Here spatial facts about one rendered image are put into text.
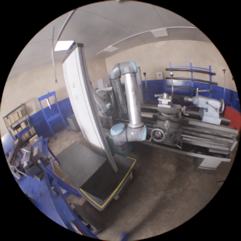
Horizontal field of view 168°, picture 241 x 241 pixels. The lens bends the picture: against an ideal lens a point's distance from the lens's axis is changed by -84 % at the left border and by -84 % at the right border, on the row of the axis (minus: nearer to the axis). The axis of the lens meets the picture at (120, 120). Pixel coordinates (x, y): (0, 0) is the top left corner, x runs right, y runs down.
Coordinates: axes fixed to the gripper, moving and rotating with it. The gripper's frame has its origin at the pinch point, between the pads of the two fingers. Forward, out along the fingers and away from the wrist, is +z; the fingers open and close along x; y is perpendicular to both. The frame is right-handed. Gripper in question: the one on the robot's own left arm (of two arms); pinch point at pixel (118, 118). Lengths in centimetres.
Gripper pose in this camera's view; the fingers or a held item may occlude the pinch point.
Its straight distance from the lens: 150.6
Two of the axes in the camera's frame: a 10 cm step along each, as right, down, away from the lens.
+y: 5.0, -7.6, 4.2
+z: 5.0, 6.5, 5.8
